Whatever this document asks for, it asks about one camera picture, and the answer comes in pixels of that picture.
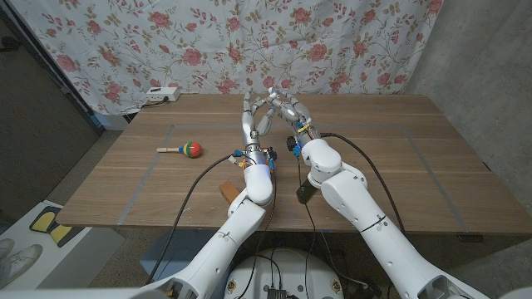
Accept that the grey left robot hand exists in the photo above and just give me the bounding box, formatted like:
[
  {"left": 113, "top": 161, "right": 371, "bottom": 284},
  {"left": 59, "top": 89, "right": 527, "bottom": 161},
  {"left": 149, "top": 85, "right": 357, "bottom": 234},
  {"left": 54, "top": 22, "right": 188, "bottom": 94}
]
[{"left": 240, "top": 89, "right": 278, "bottom": 168}]

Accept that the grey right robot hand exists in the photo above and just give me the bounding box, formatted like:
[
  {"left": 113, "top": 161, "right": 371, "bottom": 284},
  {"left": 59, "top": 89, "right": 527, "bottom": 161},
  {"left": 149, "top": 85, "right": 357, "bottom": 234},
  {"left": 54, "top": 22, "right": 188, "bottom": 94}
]
[{"left": 268, "top": 86, "right": 323, "bottom": 146}]

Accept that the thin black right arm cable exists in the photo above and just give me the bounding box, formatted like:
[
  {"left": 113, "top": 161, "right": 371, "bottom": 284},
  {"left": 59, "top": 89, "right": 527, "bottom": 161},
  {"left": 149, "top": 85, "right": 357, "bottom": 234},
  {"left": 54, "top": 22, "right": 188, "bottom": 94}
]
[{"left": 295, "top": 155, "right": 318, "bottom": 299}]

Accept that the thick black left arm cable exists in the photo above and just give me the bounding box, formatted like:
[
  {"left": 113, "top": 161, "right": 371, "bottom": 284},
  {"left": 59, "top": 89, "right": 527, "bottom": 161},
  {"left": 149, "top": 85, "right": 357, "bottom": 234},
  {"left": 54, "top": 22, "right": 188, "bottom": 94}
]
[{"left": 144, "top": 153, "right": 238, "bottom": 287}]

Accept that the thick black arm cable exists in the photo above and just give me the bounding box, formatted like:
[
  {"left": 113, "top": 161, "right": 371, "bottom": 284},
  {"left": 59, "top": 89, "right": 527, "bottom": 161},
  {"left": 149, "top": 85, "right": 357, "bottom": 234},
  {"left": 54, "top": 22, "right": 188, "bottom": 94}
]
[
  {"left": 319, "top": 131, "right": 407, "bottom": 234},
  {"left": 144, "top": 153, "right": 238, "bottom": 287}
]

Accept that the black power adapter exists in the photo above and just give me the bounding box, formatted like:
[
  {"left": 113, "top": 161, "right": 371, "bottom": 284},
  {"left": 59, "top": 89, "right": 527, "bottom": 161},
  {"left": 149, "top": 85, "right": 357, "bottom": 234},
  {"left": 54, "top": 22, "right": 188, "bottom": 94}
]
[{"left": 352, "top": 282, "right": 383, "bottom": 299}]

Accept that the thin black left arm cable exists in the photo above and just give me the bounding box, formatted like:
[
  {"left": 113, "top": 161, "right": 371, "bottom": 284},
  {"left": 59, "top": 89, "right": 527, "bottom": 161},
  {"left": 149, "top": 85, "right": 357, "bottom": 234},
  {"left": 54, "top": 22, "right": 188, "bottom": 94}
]
[{"left": 235, "top": 169, "right": 278, "bottom": 299}]

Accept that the dark perforated panel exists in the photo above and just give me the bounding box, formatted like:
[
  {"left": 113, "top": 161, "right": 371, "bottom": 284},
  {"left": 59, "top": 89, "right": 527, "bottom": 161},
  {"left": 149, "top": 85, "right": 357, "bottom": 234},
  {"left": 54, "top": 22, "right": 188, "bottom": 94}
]
[{"left": 0, "top": 6, "right": 105, "bottom": 221}]

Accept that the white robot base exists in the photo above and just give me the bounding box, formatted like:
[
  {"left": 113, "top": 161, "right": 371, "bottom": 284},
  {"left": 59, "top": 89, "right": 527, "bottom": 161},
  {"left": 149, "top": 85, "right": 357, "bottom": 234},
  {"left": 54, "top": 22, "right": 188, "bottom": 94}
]
[{"left": 230, "top": 248, "right": 345, "bottom": 299}]

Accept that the floral cloth backdrop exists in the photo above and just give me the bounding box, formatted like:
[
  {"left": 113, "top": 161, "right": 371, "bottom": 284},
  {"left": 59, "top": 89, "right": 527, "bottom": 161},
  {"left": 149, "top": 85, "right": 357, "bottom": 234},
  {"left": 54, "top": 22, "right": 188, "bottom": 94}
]
[{"left": 7, "top": 0, "right": 444, "bottom": 116}]

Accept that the white power strip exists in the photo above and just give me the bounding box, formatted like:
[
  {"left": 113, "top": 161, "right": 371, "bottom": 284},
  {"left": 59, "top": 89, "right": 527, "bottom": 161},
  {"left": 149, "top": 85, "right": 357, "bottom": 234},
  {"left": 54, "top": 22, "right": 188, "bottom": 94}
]
[{"left": 145, "top": 86, "right": 182, "bottom": 103}]

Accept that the white shoe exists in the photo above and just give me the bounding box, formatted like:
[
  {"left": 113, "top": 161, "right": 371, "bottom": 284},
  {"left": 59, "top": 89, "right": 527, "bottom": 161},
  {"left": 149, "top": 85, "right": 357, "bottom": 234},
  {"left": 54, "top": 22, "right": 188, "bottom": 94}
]
[
  {"left": 0, "top": 243, "right": 44, "bottom": 284},
  {"left": 0, "top": 238, "right": 16, "bottom": 261}
]

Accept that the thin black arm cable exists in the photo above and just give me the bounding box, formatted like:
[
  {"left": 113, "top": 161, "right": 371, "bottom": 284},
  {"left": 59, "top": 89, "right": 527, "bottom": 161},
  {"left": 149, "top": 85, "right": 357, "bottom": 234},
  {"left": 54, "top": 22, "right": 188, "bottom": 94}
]
[
  {"left": 235, "top": 169, "right": 278, "bottom": 299},
  {"left": 295, "top": 155, "right": 318, "bottom": 299}
]

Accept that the colourful wooden maraca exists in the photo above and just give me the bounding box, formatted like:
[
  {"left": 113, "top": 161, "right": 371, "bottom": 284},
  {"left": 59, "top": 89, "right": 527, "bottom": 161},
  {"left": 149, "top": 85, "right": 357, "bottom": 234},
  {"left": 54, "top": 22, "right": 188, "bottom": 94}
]
[{"left": 155, "top": 141, "right": 204, "bottom": 159}]

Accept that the orange-brown wooden block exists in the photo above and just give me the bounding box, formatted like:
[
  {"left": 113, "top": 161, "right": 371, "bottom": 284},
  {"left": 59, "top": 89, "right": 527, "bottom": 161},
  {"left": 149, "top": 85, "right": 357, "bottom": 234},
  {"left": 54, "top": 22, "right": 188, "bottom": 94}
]
[{"left": 219, "top": 180, "right": 241, "bottom": 205}]

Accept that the black TV remote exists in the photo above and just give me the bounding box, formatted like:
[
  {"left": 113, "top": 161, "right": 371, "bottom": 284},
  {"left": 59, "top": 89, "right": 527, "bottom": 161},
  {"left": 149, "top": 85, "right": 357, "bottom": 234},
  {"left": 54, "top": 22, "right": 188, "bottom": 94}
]
[{"left": 295, "top": 182, "right": 319, "bottom": 205}]

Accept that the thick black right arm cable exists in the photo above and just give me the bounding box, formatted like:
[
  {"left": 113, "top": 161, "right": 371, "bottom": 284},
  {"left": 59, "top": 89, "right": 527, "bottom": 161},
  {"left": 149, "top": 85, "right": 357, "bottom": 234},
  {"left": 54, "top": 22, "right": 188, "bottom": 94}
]
[{"left": 319, "top": 131, "right": 407, "bottom": 234}]

